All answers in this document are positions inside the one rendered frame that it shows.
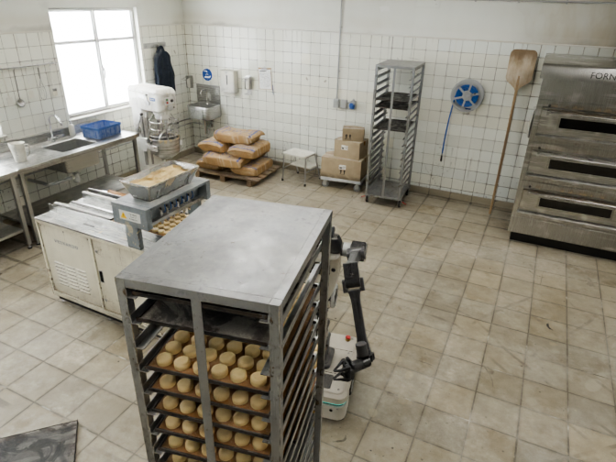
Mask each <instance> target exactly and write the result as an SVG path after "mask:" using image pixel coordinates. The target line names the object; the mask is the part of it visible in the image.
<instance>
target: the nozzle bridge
mask: <svg viewBox="0 0 616 462"><path fill-rule="evenodd" d="M186 193H188V194H189V196H190V198H192V199H190V201H189V202H185V204H180V207H177V206H176V200H177V199H179V202H180V203H181V202H182V197H183V196H184V201H186V200H187V194H186ZM210 197H211V192H210V180H207V179H203V178H198V177H193V178H192V181H191V182H190V183H188V184H186V185H184V186H182V187H181V188H179V189H176V190H174V191H172V192H169V193H167V194H165V195H162V196H161V197H159V198H157V199H155V200H153V201H151V202H147V201H143V200H139V199H136V198H133V197H132V195H131V194H127V195H125V196H123V197H120V198H118V199H116V200H113V201H112V202H111V205H112V211H113V216H114V221H115V222H117V223H120V224H123V225H125V227H126V238H127V243H128V246H129V247H131V248H135V249H138V250H141V249H143V248H144V243H143V236H142V230H146V231H149V230H151V229H153V226H154V225H155V224H157V223H159V222H161V221H163V220H165V219H167V218H169V217H171V216H173V215H175V214H177V213H179V212H180V211H182V210H184V209H186V208H188V207H189V206H190V207H191V210H189V209H188V214H191V213H192V212H193V211H194V210H196V209H197V208H198V207H199V206H201V205H202V202H201V201H202V200H203V199H205V200H208V199H209V198H210ZM175 199H176V200H175ZM171 202H173V204H174V206H176V207H174V210H171ZM164 204H167V205H168V208H169V209H170V210H169V212H168V213H166V212H165V213H163V216H160V207H161V209H162V212H164V211H165V206H166V205H165V206H164ZM141 229H142V230H141Z"/></svg>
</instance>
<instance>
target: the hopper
mask: <svg viewBox="0 0 616 462"><path fill-rule="evenodd" d="M168 166H174V167H175V166H176V167H180V168H182V169H184V170H187V171H185V172H183V173H181V174H178V175H176V176H174V177H171V178H169V179H167V180H165V181H162V182H160V183H157V184H155V185H153V186H150V187H146V186H142V185H138V184H140V182H139V183H138V184H135V183H134V182H138V181H139V180H140V179H143V178H145V177H146V176H148V175H154V174H156V173H158V172H159V171H162V169H165V168H166V167H168ZM199 167H200V165H195V164H191V163H186V162H181V161H177V160H169V161H166V162H164V163H161V164H160V165H157V166H155V167H152V168H149V169H147V170H143V171H141V172H138V173H136V174H133V175H131V176H128V177H125V178H124V179H121V180H119V181H120V182H121V183H122V184H123V185H124V187H125V188H126V189H127V190H128V192H129V193H130V194H131V195H132V197H133V198H136V199H139V200H143V201H147V202H151V201H153V200H155V199H157V198H159V197H161V196H162V195H165V194H167V193H170V192H172V191H174V190H176V189H179V188H181V187H182V186H184V185H186V184H188V183H190V182H191V181H192V179H193V176H194V175H195V173H196V172H197V170H198V168H199ZM153 171H154V172H153ZM144 173H145V174H144Z"/></svg>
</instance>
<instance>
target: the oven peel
mask: <svg viewBox="0 0 616 462"><path fill-rule="evenodd" d="M536 59H537V52H536V51H535V50H530V49H514V50H513V51H512V52H511V55H510V59H509V64H508V69H507V73H506V77H505V78H506V81H507V82H508V83H509V84H510V85H511V86H512V87H513V88H514V91H515V92H514V96H513V100H512V105H511V113H510V118H509V123H508V127H507V132H506V136H505V140H504V145H503V150H502V153H501V158H500V166H499V170H498V174H497V179H496V182H495V187H494V191H493V195H492V199H491V203H490V208H489V214H491V211H492V206H493V203H494V199H495V194H496V191H497V186H498V182H499V178H500V174H501V166H502V162H503V158H504V153H505V149H506V145H507V140H508V136H509V132H510V127H511V122H512V114H513V110H514V106H515V101H516V96H517V92H518V90H519V89H520V88H521V87H523V86H525V85H526V84H527V83H529V82H530V81H531V80H532V78H533V75H534V67H535V64H536Z"/></svg>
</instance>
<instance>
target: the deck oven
mask: <svg viewBox="0 0 616 462"><path fill-rule="evenodd" d="M540 78H543V79H542V84H541V87H540V89H541V90H540V93H539V97H538V102H537V106H536V109H535V114H534V118H533V125H532V129H531V133H530V136H529V141H528V145H527V149H526V153H525V157H524V161H523V165H522V172H521V176H520V179H519V184H518V188H517V193H516V196H515V200H514V205H513V208H512V212H511V220H510V223H509V227H508V231H511V235H510V239H511V240H516V241H521V242H525V243H530V244H535V245H539V246H544V247H548V248H556V249H561V250H565V251H570V252H575V253H579V254H583V255H588V256H592V257H597V258H602V259H610V260H615V261H616V57H602V56H588V55H573V54H558V53H546V55H545V58H544V62H543V67H542V70H541V74H540Z"/></svg>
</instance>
